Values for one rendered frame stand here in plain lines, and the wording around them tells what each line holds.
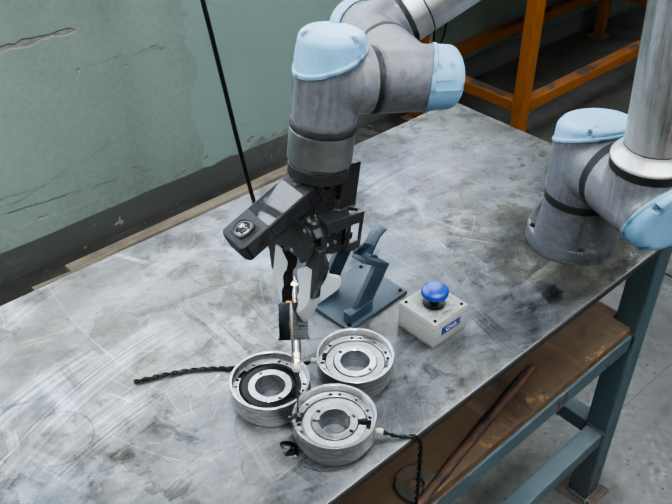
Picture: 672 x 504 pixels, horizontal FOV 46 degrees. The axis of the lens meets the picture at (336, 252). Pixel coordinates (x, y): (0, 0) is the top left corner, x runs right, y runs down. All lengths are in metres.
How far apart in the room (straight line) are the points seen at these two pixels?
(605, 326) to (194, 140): 1.70
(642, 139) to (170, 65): 1.85
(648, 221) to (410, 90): 0.42
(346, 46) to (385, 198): 0.65
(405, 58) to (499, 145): 0.79
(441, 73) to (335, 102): 0.13
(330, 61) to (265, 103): 2.17
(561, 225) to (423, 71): 0.51
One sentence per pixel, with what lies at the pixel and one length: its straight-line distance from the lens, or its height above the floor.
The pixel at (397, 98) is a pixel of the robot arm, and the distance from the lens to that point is 0.86.
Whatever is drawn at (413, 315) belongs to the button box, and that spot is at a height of 0.84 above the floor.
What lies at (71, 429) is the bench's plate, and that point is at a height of 0.80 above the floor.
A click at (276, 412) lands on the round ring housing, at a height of 0.83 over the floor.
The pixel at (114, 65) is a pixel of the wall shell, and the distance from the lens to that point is 2.58.
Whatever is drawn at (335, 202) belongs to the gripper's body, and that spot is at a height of 1.07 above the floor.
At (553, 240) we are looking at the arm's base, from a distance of 1.32.
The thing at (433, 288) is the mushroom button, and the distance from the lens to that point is 1.12.
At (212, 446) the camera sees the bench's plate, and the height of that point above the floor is 0.80.
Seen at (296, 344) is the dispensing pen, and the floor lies 0.90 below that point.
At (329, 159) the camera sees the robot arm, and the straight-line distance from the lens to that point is 0.86.
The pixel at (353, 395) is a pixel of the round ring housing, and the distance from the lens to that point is 1.02.
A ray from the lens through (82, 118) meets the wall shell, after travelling 2.59.
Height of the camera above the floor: 1.58
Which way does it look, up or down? 37 degrees down
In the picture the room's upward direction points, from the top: straight up
